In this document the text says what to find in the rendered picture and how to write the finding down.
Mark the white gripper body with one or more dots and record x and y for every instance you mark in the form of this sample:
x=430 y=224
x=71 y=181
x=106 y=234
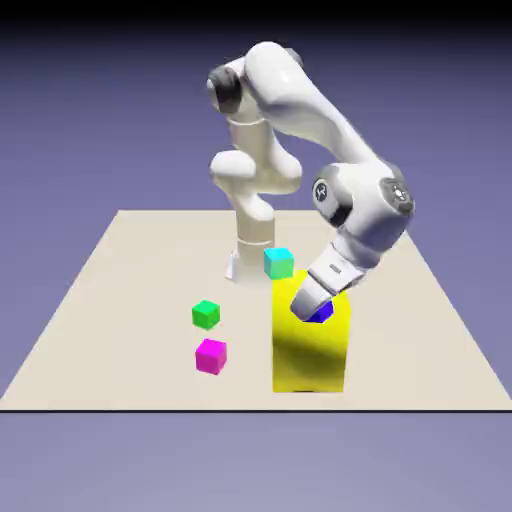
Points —
x=312 y=298

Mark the small blue cube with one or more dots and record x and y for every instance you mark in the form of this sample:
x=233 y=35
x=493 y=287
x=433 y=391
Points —
x=321 y=314

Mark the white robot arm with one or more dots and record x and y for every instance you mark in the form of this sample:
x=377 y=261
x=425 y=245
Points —
x=320 y=120

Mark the small cyan cube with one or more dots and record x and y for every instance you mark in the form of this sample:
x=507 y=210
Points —
x=278 y=263

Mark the small green cube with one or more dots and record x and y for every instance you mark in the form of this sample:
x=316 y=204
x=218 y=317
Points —
x=205 y=315

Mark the small magenta cube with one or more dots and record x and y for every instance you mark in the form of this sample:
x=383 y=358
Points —
x=210 y=356

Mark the large yellow box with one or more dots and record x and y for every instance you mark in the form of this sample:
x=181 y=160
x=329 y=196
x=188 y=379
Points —
x=308 y=356

